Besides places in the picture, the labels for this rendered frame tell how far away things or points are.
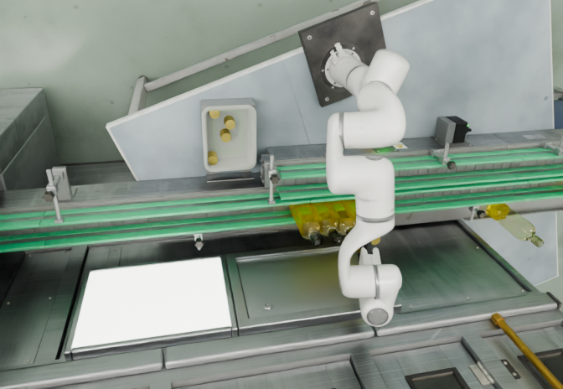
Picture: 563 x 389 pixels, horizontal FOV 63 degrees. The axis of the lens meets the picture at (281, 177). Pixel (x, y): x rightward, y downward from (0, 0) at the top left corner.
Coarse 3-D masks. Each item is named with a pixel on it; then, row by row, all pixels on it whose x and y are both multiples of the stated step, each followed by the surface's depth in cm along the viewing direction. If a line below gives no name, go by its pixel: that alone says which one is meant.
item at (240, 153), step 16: (208, 112) 150; (224, 112) 152; (240, 112) 153; (208, 128) 153; (240, 128) 155; (208, 144) 155; (224, 144) 156; (240, 144) 158; (224, 160) 157; (240, 160) 158
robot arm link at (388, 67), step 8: (376, 56) 115; (384, 56) 113; (392, 56) 113; (400, 56) 115; (376, 64) 114; (384, 64) 113; (392, 64) 112; (400, 64) 113; (408, 64) 115; (368, 72) 117; (376, 72) 114; (384, 72) 113; (392, 72) 113; (400, 72) 113; (368, 80) 116; (376, 80) 115; (384, 80) 114; (392, 80) 114; (400, 80) 115; (360, 88) 118; (392, 88) 115
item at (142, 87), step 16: (368, 0) 203; (320, 16) 203; (288, 32) 201; (240, 48) 200; (256, 48) 201; (208, 64) 200; (144, 80) 206; (160, 80) 198; (144, 96) 191; (128, 112) 169
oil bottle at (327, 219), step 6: (312, 204) 151; (318, 204) 151; (324, 204) 151; (318, 210) 147; (324, 210) 147; (330, 210) 147; (318, 216) 145; (324, 216) 144; (330, 216) 144; (324, 222) 142; (330, 222) 142; (336, 222) 142; (324, 228) 142; (336, 228) 142; (324, 234) 143
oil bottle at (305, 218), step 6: (306, 204) 152; (294, 210) 151; (300, 210) 148; (306, 210) 148; (312, 210) 148; (294, 216) 152; (300, 216) 145; (306, 216) 145; (312, 216) 145; (300, 222) 145; (306, 222) 142; (312, 222) 142; (318, 222) 142; (300, 228) 145; (306, 228) 140; (312, 228) 140; (318, 228) 141; (306, 234) 141; (318, 234) 142
